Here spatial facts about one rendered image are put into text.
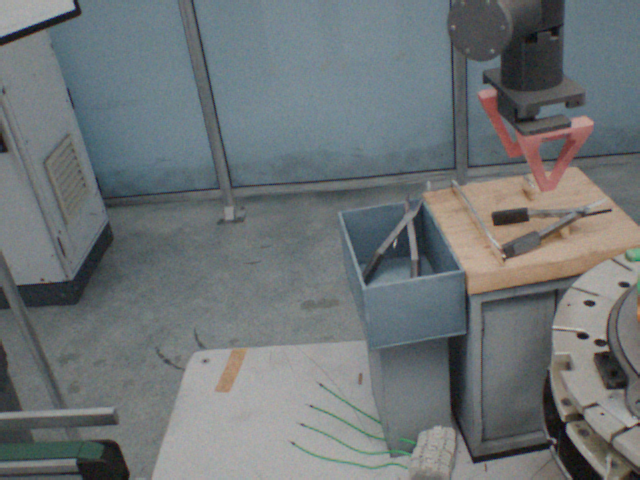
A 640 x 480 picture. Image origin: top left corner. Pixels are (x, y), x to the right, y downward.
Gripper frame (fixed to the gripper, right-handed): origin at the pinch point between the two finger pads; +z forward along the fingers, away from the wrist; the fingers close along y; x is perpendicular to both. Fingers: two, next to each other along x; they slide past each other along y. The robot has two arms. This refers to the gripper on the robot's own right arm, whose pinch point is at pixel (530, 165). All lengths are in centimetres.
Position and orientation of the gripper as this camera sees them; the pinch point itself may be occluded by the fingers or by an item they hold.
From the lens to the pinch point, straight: 76.1
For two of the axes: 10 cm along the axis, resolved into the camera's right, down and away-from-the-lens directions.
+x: 9.8, -2.0, 0.5
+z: 1.5, 8.4, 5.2
